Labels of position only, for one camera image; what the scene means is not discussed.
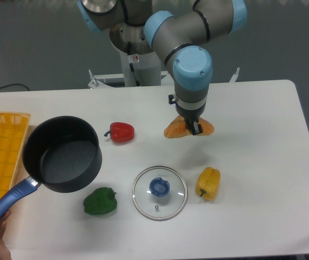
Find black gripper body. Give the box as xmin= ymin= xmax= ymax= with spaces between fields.
xmin=168 ymin=94 xmax=207 ymax=121

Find orange triangle bread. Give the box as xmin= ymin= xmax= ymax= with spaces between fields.
xmin=164 ymin=115 xmax=215 ymax=139

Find black saucepan blue handle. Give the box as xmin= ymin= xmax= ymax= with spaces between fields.
xmin=0 ymin=116 xmax=102 ymax=218

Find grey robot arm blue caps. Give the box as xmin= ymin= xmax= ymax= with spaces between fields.
xmin=77 ymin=1 xmax=247 ymax=138

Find yellow bell pepper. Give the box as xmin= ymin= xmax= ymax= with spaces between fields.
xmin=195 ymin=167 xmax=221 ymax=201

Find red bell pepper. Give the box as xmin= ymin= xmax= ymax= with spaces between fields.
xmin=104 ymin=122 xmax=135 ymax=143

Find glass lid blue knob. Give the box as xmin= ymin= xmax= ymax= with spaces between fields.
xmin=132 ymin=166 xmax=188 ymax=221

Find green bell pepper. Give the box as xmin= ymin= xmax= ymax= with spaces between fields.
xmin=83 ymin=187 xmax=117 ymax=216

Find black cable on floor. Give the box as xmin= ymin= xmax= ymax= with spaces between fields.
xmin=0 ymin=83 xmax=31 ymax=92

